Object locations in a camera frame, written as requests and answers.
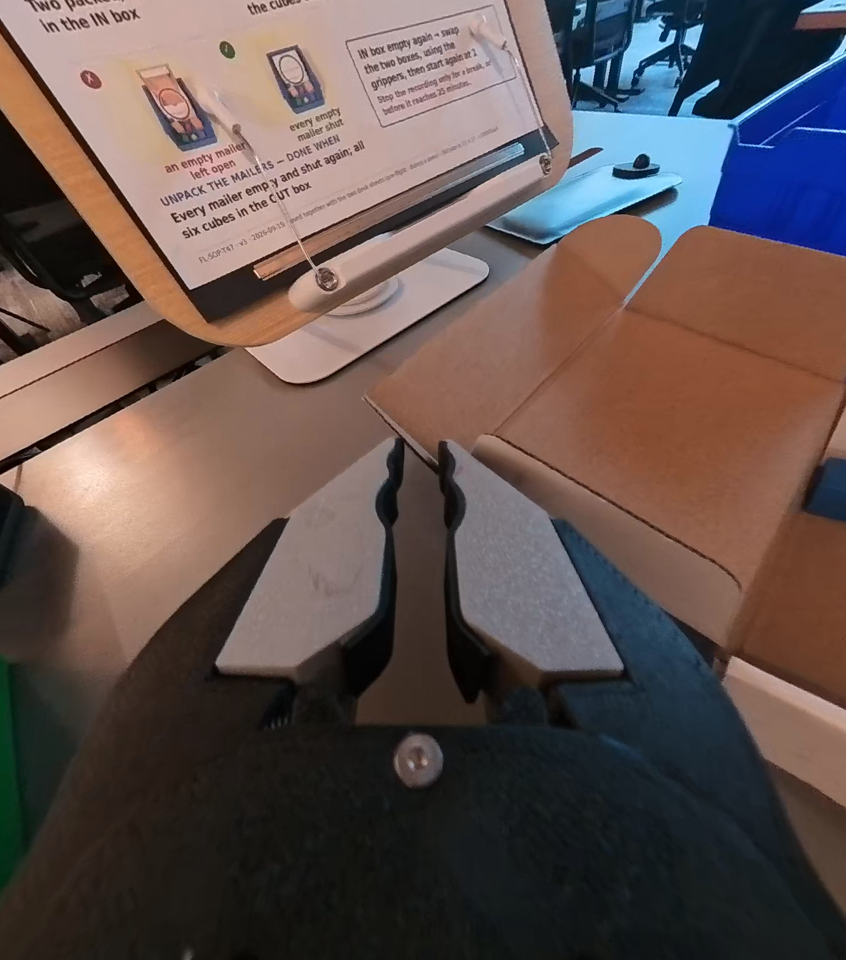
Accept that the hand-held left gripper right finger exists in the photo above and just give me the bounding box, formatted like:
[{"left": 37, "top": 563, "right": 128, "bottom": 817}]
[{"left": 439, "top": 440, "right": 625, "bottom": 704}]

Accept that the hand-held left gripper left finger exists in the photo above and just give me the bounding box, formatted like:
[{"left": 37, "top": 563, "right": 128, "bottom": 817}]
[{"left": 214, "top": 437, "right": 405, "bottom": 696}]

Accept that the white cardboard mailer box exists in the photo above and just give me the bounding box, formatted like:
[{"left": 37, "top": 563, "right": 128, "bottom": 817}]
[{"left": 363, "top": 216, "right": 846, "bottom": 841}]

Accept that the blue plastic bin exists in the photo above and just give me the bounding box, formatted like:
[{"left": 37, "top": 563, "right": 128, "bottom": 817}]
[{"left": 709, "top": 45, "right": 846, "bottom": 337}]

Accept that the grey flat pouch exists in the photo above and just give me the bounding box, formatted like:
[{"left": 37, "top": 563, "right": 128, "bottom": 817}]
[{"left": 489, "top": 171, "right": 683, "bottom": 245}]

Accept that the instruction sheet on stand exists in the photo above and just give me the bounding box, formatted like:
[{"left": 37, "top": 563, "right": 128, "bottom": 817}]
[{"left": 0, "top": 0, "right": 573, "bottom": 385}]

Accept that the black mesh office chair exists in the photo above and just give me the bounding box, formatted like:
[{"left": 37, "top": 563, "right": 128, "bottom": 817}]
[{"left": 0, "top": 37, "right": 147, "bottom": 376}]

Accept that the printed instruction sheet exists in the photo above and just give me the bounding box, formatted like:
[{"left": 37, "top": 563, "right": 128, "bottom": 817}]
[{"left": 0, "top": 0, "right": 559, "bottom": 294}]

